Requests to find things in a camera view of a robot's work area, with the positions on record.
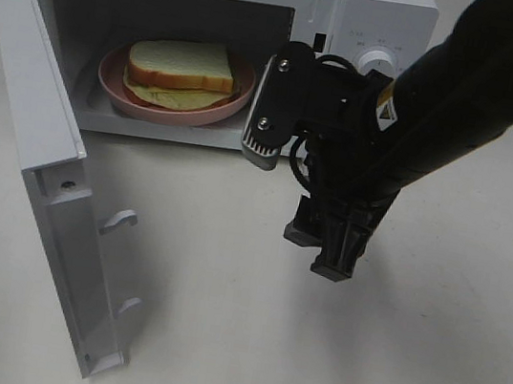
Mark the upper white power knob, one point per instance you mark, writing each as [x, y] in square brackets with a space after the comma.
[376, 60]

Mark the pink round plate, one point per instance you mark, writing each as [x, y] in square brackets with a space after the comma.
[111, 77]

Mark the white microwave door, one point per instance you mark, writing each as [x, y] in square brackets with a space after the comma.
[52, 158]

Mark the white microwave oven body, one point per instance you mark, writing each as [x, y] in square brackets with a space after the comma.
[88, 29]

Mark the white bread sandwich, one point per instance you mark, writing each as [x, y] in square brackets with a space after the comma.
[179, 75]

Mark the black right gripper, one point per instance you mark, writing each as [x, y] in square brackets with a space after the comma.
[350, 123]

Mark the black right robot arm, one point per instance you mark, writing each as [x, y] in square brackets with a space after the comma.
[450, 102]

